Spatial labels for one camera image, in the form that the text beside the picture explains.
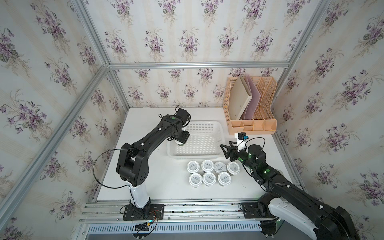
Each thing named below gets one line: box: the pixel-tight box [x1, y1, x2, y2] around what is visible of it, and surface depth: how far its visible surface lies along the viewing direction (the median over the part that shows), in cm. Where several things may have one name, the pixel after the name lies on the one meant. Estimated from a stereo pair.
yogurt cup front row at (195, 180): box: [188, 173, 203, 187], surface depth 78 cm
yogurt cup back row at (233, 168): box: [226, 161, 241, 176], surface depth 83 cm
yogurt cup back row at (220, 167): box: [214, 161, 227, 174], surface depth 85 cm
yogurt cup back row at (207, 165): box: [201, 159, 215, 172], surface depth 84 cm
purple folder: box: [241, 74, 261, 120], surface depth 93 cm
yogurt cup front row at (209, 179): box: [202, 172, 217, 187], surface depth 79 cm
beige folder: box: [228, 76, 253, 121], surface depth 103 cm
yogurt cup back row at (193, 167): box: [186, 160, 200, 174], surface depth 83 cm
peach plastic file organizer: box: [223, 76, 278, 135], surface depth 104 cm
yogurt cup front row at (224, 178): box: [217, 172, 232, 186], surface depth 79 cm
